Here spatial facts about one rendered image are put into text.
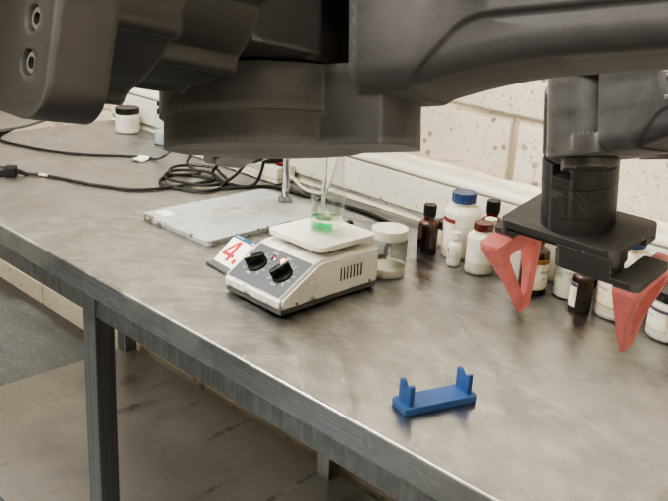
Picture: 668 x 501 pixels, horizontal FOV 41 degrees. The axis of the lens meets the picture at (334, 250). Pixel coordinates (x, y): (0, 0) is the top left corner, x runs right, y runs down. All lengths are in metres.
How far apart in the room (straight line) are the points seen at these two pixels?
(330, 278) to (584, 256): 0.67
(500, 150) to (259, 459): 0.97
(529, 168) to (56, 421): 1.35
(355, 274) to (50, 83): 1.14
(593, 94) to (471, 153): 1.10
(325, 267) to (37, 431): 1.20
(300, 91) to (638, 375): 0.96
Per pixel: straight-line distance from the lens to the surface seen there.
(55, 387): 2.51
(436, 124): 1.71
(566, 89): 0.59
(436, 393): 1.07
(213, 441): 2.23
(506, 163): 1.63
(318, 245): 1.28
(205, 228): 1.59
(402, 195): 1.73
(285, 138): 0.31
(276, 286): 1.26
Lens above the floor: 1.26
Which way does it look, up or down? 20 degrees down
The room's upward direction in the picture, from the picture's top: 3 degrees clockwise
